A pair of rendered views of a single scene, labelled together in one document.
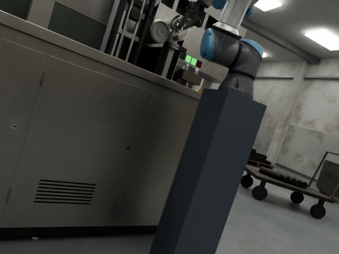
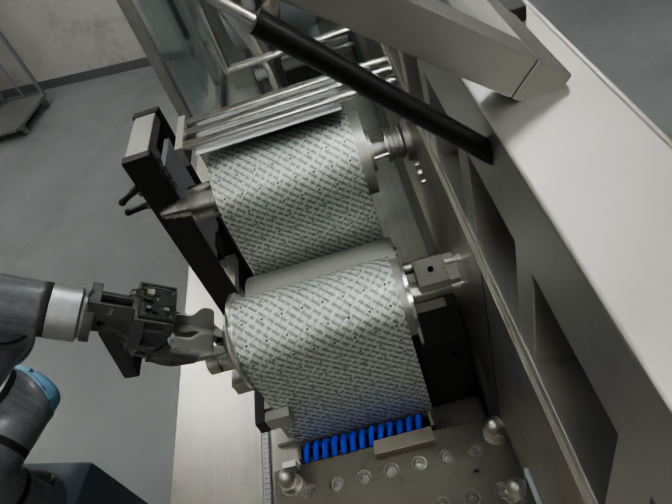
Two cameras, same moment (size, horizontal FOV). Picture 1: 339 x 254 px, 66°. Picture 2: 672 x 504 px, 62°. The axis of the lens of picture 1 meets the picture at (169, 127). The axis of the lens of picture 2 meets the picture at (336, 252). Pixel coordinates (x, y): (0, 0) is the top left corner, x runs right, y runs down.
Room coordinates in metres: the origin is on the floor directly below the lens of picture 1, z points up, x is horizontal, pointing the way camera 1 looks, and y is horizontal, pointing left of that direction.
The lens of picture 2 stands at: (2.13, -0.15, 1.88)
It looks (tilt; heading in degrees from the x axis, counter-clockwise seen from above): 44 degrees down; 134
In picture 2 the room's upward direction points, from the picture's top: 21 degrees counter-clockwise
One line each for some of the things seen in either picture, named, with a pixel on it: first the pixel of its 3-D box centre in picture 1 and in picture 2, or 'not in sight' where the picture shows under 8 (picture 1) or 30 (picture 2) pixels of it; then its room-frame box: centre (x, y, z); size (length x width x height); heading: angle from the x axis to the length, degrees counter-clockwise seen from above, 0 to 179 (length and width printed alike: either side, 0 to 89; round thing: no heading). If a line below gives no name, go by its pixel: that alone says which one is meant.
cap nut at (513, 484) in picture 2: not in sight; (517, 489); (2.01, 0.14, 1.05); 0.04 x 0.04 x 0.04
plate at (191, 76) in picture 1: (174, 75); (405, 497); (1.86, 0.08, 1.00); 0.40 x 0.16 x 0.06; 37
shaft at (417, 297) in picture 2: not in sight; (434, 287); (1.85, 0.30, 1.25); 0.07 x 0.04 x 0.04; 37
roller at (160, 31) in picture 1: (150, 33); (327, 291); (1.65, 0.29, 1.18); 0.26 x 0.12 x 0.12; 37
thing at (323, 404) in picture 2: (169, 53); (351, 400); (1.75, 0.15, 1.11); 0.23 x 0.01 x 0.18; 37
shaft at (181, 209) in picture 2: not in sight; (177, 209); (1.40, 0.28, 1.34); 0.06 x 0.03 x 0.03; 37
